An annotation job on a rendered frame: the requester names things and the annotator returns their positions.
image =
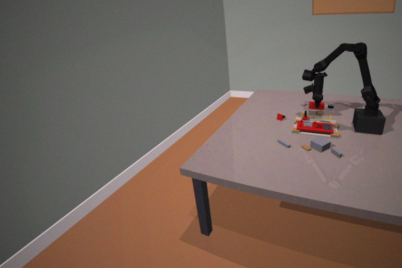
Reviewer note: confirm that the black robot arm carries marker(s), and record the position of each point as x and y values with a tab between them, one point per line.
360	51

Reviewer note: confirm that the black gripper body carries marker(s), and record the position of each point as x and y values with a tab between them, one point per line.
318	90

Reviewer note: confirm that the small brown flat bar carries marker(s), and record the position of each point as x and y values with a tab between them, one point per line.
306	147

